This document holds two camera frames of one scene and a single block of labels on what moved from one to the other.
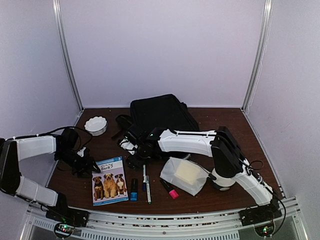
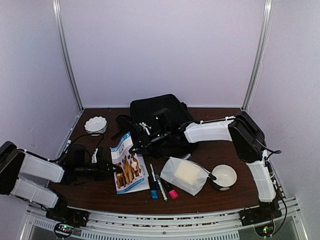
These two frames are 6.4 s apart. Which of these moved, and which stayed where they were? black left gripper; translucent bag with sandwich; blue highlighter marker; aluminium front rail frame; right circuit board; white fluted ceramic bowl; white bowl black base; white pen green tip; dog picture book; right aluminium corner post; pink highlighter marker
Moved: black left gripper; dog picture book; blue highlighter marker; white pen green tip
Stayed: right circuit board; translucent bag with sandwich; white bowl black base; right aluminium corner post; white fluted ceramic bowl; pink highlighter marker; aluminium front rail frame
